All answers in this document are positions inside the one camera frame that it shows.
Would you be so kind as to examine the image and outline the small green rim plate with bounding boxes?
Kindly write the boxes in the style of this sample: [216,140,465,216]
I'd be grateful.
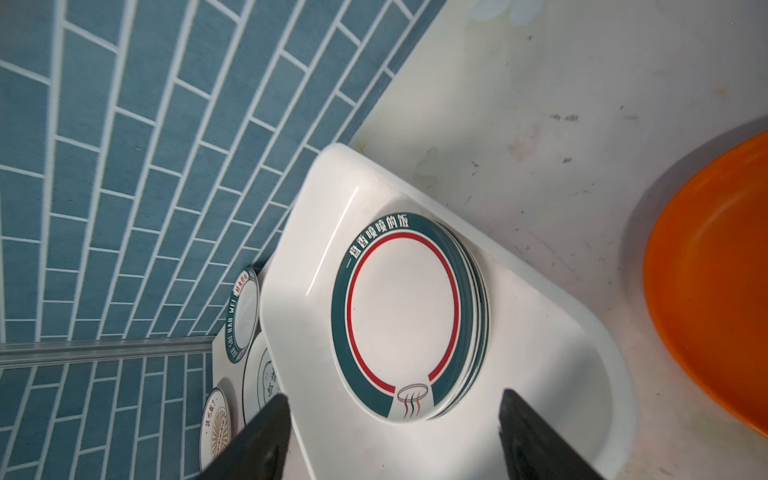
[224,267,260,364]

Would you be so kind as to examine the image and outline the white plastic bin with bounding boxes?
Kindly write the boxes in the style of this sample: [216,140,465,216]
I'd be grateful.
[260,144,636,479]

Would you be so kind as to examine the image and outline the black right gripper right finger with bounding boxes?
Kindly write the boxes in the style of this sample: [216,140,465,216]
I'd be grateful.
[499,389,602,480]

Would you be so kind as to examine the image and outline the aluminium frame rail left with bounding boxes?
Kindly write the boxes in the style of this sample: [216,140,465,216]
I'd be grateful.
[1,336,214,369]

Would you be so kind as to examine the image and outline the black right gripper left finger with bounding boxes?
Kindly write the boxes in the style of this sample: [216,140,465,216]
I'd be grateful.
[198,394,291,480]

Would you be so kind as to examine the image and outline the flower outline white plate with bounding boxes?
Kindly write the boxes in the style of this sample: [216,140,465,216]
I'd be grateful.
[241,332,281,424]

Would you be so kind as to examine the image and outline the green red ring plate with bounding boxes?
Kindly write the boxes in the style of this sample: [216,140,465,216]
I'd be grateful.
[330,212,475,423]

